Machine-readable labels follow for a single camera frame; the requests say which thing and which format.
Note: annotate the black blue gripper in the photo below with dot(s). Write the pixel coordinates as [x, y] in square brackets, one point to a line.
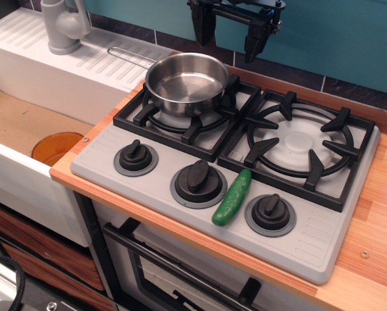
[261, 17]

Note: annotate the stainless steel saucepan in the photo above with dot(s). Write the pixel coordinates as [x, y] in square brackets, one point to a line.
[187, 84]

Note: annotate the black left stove knob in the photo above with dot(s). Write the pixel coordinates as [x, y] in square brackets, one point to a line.
[135, 159]

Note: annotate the black stove knob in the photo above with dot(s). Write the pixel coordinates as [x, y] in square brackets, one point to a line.
[135, 159]
[198, 186]
[270, 215]

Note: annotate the black middle stove knob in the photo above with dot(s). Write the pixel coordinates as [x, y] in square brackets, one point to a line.
[198, 186]

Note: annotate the green toy pickle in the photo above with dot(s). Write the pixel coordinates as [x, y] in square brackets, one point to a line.
[233, 199]

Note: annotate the grey toy stove top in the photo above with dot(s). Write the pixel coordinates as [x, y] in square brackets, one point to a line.
[309, 250]

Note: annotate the black right stove knob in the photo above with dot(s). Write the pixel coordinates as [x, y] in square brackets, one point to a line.
[270, 215]

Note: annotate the black left burner grate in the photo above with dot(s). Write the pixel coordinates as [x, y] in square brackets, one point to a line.
[203, 136]

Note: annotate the black burner grate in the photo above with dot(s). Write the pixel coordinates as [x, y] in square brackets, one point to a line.
[313, 152]
[203, 136]

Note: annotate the black right burner grate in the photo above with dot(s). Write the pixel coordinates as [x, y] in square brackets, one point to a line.
[313, 152]

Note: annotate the grey toy faucet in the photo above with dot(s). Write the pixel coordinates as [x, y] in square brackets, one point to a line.
[64, 29]

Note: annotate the white toy sink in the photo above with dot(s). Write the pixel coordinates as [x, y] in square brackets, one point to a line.
[41, 94]

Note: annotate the orange plastic plate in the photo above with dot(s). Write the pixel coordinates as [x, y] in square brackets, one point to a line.
[52, 148]

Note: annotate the wood grain drawer front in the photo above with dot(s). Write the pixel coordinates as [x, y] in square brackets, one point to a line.
[54, 260]

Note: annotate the oven door with black handle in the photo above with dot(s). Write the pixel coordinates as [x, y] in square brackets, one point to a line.
[170, 275]

